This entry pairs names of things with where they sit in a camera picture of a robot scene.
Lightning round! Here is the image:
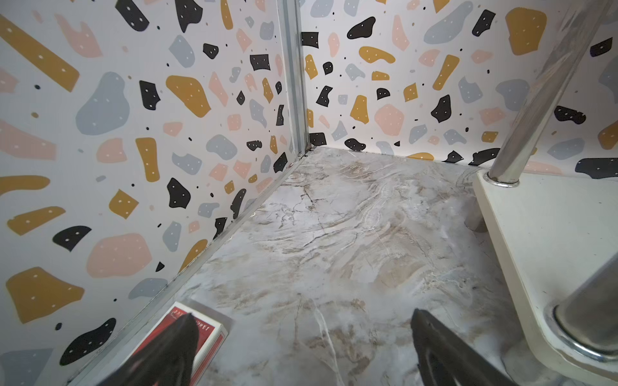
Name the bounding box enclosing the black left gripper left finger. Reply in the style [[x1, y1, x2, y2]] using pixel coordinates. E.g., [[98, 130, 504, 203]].
[[98, 314, 199, 386]]

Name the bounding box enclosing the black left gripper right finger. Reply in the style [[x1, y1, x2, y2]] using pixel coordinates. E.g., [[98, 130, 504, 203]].
[[410, 309, 514, 385]]

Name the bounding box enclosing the red playing card box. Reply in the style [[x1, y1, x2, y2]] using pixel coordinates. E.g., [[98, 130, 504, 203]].
[[128, 299, 233, 386]]

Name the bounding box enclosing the white two-tier shelf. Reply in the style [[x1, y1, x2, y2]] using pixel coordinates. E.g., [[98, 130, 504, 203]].
[[474, 1, 617, 385]]

